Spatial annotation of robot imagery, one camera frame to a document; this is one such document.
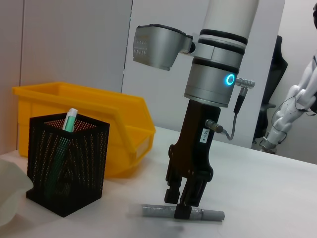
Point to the white humanoid robot black face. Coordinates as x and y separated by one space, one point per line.
292 109

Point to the black mesh pen holder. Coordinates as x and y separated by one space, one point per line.
71 173

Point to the silver pen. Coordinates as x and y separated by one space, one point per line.
158 210

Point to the green translucent fruit plate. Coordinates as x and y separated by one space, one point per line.
12 188

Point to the green utility knife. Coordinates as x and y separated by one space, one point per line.
69 121

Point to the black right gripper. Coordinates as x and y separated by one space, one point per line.
195 146

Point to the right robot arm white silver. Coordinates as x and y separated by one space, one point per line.
223 49

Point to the right wrist silver camera housing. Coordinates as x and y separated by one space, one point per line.
158 47

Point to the yellow plastic bin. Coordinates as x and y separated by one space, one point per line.
99 111

